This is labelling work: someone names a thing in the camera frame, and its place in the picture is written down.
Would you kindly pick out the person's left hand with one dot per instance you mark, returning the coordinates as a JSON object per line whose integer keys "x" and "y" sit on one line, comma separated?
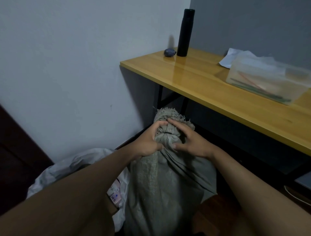
{"x": 145, "y": 143}

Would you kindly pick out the white bag with red print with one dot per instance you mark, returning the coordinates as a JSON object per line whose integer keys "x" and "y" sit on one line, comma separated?
{"x": 73, "y": 163}

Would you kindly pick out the yellow wooden desk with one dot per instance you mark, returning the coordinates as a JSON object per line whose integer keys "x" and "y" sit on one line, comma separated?
{"x": 206, "y": 87}

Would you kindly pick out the white tissue sheet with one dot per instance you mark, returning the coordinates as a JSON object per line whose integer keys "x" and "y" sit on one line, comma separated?
{"x": 230, "y": 58}

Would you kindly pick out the dark brown wooden door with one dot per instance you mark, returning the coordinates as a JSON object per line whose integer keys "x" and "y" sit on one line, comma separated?
{"x": 17, "y": 165}

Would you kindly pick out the small dark round case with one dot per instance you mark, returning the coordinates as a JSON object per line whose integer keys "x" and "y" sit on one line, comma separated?
{"x": 169, "y": 52}

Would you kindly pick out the black metal desk leg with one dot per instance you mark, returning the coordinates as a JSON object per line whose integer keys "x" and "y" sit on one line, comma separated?
{"x": 298, "y": 170}
{"x": 160, "y": 97}

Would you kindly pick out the person's right forearm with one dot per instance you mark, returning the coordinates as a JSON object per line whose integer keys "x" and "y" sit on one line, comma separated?
{"x": 255, "y": 199}

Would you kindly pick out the person's right hand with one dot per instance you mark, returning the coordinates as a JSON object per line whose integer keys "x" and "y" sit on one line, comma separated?
{"x": 194, "y": 144}

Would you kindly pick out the person's left forearm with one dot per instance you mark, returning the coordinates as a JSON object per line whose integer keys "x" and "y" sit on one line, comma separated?
{"x": 68, "y": 199}

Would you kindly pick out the black cylindrical bottle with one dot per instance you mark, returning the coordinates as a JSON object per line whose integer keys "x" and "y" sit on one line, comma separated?
{"x": 185, "y": 34}

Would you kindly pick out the grey woven sack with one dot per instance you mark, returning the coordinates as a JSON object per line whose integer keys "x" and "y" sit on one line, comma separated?
{"x": 165, "y": 189}

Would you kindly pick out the cardboard boxes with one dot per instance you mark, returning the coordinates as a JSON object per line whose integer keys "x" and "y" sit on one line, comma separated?
{"x": 114, "y": 193}

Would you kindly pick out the clear plastic box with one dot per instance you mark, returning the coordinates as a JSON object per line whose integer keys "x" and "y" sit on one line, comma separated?
{"x": 291, "y": 82}

